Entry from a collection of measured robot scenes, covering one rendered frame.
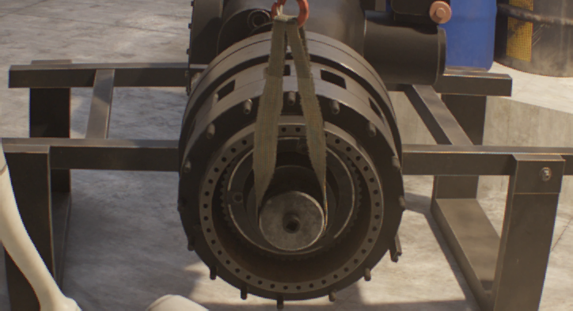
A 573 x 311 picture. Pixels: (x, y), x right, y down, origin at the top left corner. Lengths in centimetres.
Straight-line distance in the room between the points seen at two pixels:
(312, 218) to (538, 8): 321
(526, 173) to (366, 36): 74
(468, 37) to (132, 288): 209
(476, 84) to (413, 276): 85
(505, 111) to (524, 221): 140
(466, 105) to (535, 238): 108
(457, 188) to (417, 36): 109
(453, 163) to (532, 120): 143
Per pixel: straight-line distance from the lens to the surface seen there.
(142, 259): 455
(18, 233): 226
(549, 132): 531
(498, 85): 490
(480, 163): 397
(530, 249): 407
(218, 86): 302
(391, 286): 445
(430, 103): 444
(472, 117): 499
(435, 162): 392
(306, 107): 265
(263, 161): 270
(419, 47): 416
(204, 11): 406
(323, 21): 368
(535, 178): 396
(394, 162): 277
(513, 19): 582
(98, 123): 404
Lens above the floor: 188
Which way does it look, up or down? 19 degrees down
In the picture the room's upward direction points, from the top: 3 degrees clockwise
